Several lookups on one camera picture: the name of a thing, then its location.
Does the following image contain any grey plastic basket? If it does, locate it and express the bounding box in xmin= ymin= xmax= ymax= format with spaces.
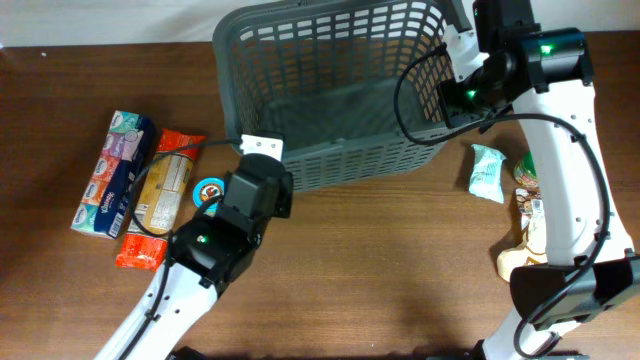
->
xmin=212 ymin=0 xmax=470 ymax=192

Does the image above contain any small round blue tin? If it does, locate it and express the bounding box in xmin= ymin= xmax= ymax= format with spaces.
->
xmin=192 ymin=177 xmax=225 ymax=216

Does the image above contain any spaghetti pack red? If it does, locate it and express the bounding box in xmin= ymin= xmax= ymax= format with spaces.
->
xmin=116 ymin=148 xmax=199 ymax=271

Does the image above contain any tissue multipack blue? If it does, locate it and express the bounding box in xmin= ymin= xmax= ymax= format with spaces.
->
xmin=70 ymin=110 xmax=157 ymax=239

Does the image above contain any rice bag beige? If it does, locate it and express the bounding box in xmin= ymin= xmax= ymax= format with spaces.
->
xmin=497 ymin=188 xmax=547 ymax=282

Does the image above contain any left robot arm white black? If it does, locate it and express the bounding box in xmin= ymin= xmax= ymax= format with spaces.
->
xmin=96 ymin=154 xmax=293 ymax=359

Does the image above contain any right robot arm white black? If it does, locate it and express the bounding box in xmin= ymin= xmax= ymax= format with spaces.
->
xmin=441 ymin=1 xmax=639 ymax=359

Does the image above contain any white teal wrapped packet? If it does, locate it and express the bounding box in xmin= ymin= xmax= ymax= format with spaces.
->
xmin=469 ymin=144 xmax=506 ymax=204

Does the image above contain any green lid jar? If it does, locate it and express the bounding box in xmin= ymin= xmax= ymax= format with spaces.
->
xmin=513 ymin=152 xmax=539 ymax=189

